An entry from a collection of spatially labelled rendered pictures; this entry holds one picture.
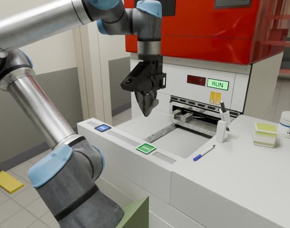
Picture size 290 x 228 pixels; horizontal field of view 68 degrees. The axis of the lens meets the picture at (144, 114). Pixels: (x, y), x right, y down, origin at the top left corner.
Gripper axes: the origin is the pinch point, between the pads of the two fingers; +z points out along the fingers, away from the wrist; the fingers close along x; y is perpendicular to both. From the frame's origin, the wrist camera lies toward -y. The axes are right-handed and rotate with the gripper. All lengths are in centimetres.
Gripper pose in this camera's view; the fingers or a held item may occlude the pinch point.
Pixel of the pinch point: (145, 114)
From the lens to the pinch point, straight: 75.8
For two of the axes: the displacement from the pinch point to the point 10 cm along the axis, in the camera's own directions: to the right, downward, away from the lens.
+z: 0.0, 9.2, 3.8
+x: -7.5, -2.6, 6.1
